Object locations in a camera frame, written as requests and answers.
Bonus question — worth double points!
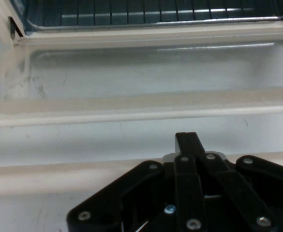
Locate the cream toaster oven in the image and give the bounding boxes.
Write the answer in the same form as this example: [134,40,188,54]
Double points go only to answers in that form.
[0,0,283,46]

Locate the oven glass door with handle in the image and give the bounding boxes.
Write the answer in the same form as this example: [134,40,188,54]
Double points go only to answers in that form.
[0,25,283,198]

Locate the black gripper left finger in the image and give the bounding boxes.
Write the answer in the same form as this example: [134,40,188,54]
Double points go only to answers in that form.
[67,132,206,232]

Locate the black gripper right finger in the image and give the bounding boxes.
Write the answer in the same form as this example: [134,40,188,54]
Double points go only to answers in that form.
[186,131,283,232]

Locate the metal oven rack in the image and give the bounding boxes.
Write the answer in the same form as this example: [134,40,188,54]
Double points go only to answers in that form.
[26,0,283,31]

